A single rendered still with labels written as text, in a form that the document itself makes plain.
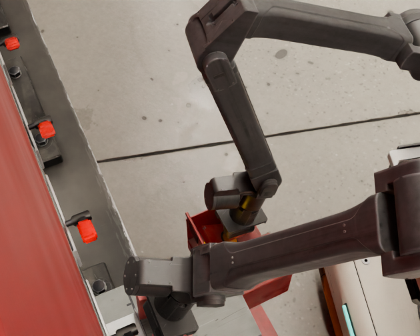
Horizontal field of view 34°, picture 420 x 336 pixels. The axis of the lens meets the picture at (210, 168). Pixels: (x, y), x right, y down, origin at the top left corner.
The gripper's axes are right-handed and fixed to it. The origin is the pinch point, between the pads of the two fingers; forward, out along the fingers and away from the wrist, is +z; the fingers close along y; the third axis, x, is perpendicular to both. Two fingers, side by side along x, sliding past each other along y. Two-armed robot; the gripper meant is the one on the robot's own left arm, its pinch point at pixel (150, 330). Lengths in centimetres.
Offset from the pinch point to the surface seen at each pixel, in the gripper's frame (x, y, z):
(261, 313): 80, -23, 72
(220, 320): 10.9, 2.7, -4.3
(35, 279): -50, 29, -84
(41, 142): -1, -50, 11
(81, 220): -12.1, -14.6, -14.2
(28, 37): 6, -84, 13
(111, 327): -4.8, -3.4, 3.5
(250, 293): 31.5, -6.8, 10.9
